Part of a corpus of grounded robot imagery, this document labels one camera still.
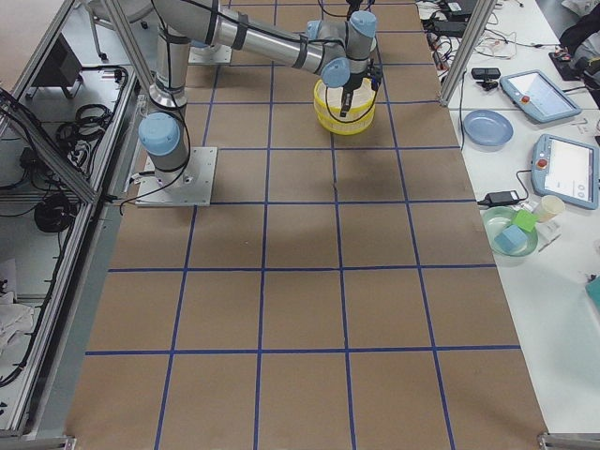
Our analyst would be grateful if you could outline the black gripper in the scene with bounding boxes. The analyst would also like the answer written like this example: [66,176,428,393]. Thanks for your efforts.
[339,57,381,117]

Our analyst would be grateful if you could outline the yellow steamer layer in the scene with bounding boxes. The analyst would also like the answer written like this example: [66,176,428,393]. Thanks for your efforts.
[316,110,375,136]
[313,78,375,122]

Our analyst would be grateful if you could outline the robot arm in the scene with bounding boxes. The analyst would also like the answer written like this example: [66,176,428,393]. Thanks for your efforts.
[149,1,383,114]

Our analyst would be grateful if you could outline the black webcam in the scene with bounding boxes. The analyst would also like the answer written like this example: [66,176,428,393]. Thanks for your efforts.
[471,67,501,91]

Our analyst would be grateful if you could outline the blue plate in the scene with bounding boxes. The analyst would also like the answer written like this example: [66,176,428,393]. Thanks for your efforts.
[463,110,514,147]

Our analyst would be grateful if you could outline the black power adapter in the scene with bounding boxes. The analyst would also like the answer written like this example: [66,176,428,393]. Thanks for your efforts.
[477,190,529,208]

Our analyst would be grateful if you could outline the upper teach pendant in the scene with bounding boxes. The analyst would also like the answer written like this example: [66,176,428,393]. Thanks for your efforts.
[499,69,581,123]

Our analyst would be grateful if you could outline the teach pendant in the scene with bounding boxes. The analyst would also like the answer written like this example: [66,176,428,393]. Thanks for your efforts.
[499,69,581,123]
[532,134,599,210]

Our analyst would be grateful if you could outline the green bowl with blocks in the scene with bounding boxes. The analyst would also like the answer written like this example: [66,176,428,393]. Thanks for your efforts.
[482,206,538,257]

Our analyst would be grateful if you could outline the lower teach pendant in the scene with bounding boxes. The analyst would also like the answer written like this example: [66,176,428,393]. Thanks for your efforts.
[532,134,599,210]

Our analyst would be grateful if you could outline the paper cup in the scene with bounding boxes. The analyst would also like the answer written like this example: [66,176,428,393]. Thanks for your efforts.
[533,195,565,223]

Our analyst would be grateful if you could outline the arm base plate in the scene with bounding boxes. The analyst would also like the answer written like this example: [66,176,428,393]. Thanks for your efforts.
[135,146,218,207]
[188,44,232,66]

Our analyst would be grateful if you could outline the aluminium frame post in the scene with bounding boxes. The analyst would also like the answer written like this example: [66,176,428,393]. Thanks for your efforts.
[439,0,496,107]

